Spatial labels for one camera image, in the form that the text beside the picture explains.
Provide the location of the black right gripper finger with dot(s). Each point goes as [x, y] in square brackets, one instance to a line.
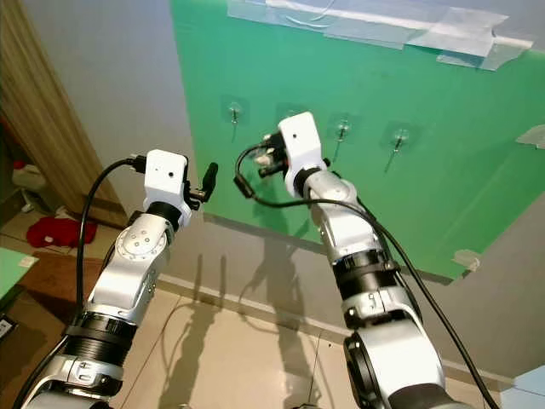
[264, 170]
[261, 145]

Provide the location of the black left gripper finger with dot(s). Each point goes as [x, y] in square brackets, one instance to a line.
[209, 175]

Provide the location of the silver key bunch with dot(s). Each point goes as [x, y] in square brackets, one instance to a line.
[266, 158]

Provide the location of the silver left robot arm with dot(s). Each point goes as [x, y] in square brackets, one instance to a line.
[136, 256]

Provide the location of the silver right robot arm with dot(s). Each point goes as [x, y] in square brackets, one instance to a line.
[349, 230]

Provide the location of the red cloth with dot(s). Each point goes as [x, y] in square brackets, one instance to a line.
[61, 232]

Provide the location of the brown doormat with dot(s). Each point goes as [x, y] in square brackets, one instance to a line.
[64, 290]

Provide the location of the wooden door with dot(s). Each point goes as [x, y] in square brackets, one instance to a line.
[51, 111]

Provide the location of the white plastic jug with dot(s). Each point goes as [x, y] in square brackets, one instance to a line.
[29, 176]

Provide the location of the long clear tape strip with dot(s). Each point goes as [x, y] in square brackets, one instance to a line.
[392, 21]

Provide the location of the green board on box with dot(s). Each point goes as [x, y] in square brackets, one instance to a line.
[13, 271]

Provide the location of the pale blue box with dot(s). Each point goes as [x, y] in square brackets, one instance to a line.
[524, 390]

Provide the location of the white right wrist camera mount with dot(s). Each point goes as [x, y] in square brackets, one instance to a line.
[300, 136]

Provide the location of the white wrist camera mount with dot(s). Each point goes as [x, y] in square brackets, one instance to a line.
[300, 136]
[166, 173]

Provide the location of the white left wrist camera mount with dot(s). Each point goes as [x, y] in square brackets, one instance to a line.
[166, 173]

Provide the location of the green wall board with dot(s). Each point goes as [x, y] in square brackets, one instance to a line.
[443, 204]

